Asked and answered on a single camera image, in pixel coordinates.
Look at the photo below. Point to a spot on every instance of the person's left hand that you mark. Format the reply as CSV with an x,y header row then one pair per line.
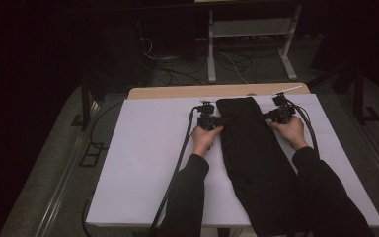
x,y
204,140

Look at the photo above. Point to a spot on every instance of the white table board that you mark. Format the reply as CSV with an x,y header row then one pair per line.
x,y
151,148

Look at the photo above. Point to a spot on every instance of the black pants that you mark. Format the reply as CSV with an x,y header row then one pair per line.
x,y
253,158

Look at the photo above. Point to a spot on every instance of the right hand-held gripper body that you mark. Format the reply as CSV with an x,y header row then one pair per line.
x,y
283,113

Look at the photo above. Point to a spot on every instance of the wooden table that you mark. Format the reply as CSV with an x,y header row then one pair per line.
x,y
194,91

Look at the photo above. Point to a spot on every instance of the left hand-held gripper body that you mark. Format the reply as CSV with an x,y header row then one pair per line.
x,y
207,120

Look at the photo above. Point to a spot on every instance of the person's legs light trousers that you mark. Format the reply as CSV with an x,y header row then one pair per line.
x,y
210,233

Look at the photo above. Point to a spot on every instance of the person's right hand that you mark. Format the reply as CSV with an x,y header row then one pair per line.
x,y
292,133

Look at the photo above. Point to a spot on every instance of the black metal stand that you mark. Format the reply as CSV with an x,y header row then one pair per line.
x,y
85,105
358,95

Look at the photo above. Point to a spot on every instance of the white metal frame stand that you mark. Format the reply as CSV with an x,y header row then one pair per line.
x,y
211,59

